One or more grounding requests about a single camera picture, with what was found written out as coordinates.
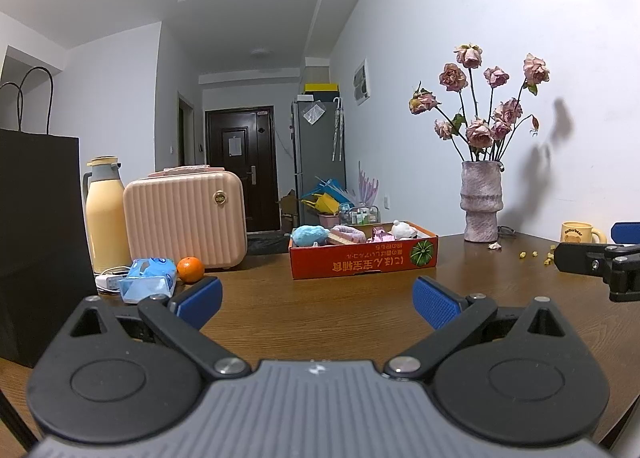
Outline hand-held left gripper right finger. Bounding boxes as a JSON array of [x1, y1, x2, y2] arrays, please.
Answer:
[[382, 275, 576, 381]]

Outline dark wooden door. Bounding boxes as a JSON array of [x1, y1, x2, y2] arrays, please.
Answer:
[[204, 106, 281, 234]]

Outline pink striped soft item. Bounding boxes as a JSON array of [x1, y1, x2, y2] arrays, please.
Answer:
[[327, 224, 368, 245]]

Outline hanging folded umbrellas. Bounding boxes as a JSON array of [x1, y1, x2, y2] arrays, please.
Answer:
[[331, 98, 346, 162]]

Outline light blue tissue pack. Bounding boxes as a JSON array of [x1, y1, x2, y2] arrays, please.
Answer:
[[119, 257, 178, 305]]

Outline yellow bag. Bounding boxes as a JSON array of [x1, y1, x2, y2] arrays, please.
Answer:
[[300, 192, 340, 215]]

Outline bunch of dried roses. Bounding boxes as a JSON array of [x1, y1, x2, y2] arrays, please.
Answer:
[[409, 43, 551, 163]]

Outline purple plastic decoration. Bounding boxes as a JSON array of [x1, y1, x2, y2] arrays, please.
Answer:
[[357, 161, 381, 209]]

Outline pink ribbed suitcase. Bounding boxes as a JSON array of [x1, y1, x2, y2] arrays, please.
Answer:
[[123, 169, 248, 270]]

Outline pink pouch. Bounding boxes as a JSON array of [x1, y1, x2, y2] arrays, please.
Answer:
[[149, 165, 225, 176]]

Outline scattered yellow crumbs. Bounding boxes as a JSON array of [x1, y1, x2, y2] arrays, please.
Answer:
[[520, 245, 557, 267]]

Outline yellow and black box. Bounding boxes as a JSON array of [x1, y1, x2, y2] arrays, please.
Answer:
[[304, 82, 340, 100]]

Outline black paper bag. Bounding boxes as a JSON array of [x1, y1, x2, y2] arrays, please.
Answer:
[[0, 66, 100, 369]]

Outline blue plush toy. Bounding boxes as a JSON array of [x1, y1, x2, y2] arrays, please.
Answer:
[[291, 225, 331, 247]]

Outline white charger with cable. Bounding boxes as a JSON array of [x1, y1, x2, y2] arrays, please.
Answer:
[[96, 265, 132, 295]]

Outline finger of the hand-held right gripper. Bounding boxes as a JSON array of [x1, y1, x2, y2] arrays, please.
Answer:
[[612, 222, 640, 245], [554, 241, 621, 276]]

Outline orange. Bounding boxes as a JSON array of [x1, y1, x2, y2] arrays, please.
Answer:
[[176, 256, 206, 284]]

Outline grey refrigerator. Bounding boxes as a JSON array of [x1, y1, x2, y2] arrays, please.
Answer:
[[291, 98, 347, 219]]

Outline wire cart with bottles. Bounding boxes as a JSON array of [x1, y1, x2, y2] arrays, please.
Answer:
[[339, 203, 381, 226]]

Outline yellow thermos jug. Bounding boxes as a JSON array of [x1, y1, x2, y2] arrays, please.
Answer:
[[82, 156, 132, 275]]

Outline pink textured vase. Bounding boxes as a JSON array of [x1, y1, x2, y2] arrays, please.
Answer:
[[460, 161, 503, 243]]

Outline cardboard box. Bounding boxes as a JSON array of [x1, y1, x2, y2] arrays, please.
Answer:
[[289, 221, 440, 280]]

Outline yellow mug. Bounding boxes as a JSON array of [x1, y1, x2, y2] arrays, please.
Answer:
[[560, 221, 607, 245]]

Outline brown carton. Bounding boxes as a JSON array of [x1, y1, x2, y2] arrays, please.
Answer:
[[278, 188, 298, 229]]

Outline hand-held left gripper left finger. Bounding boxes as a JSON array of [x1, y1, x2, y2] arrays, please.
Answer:
[[67, 275, 252, 380]]

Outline white plush toy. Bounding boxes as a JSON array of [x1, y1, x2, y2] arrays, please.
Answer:
[[390, 219, 418, 240]]

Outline white wall panel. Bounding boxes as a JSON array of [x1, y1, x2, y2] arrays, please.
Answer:
[[353, 58, 372, 106]]

